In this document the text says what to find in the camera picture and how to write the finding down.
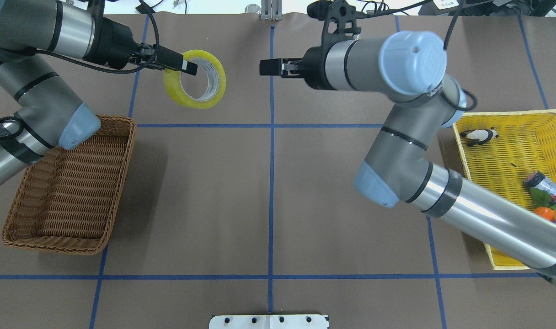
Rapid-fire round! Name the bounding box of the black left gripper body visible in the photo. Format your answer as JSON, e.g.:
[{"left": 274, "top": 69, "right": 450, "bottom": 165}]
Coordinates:
[{"left": 84, "top": 18, "right": 144, "bottom": 71}]

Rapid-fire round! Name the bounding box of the brown wicker basket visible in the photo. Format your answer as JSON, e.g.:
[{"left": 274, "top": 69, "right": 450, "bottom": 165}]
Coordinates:
[{"left": 1, "top": 115, "right": 137, "bottom": 255}]

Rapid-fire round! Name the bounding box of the toy carrot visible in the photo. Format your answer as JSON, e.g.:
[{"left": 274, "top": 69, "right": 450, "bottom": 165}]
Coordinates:
[{"left": 529, "top": 187, "right": 556, "bottom": 222}]

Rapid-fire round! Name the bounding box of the aluminium frame post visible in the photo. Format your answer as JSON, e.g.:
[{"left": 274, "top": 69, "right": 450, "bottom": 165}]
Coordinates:
[{"left": 260, "top": 0, "right": 283, "bottom": 21}]

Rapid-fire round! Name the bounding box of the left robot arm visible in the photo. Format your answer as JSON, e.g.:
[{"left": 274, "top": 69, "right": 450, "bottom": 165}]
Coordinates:
[{"left": 0, "top": 0, "right": 198, "bottom": 186}]

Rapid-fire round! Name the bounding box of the yellow plastic basket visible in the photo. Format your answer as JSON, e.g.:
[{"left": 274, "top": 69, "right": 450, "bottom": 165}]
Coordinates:
[{"left": 452, "top": 109, "right": 556, "bottom": 271}]

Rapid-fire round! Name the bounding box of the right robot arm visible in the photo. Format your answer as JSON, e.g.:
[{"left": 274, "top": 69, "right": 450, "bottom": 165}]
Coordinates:
[{"left": 259, "top": 31, "right": 556, "bottom": 286}]

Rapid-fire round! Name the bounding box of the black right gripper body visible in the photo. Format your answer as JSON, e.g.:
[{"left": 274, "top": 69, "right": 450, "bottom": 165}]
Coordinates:
[{"left": 299, "top": 43, "right": 347, "bottom": 91}]

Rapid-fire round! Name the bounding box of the yellow tape roll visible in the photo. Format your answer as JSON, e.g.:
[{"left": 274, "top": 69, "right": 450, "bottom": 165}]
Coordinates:
[{"left": 164, "top": 49, "right": 227, "bottom": 110}]

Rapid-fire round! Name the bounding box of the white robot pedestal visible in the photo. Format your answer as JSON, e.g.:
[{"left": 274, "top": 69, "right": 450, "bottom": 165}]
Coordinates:
[{"left": 208, "top": 314, "right": 330, "bottom": 329}]

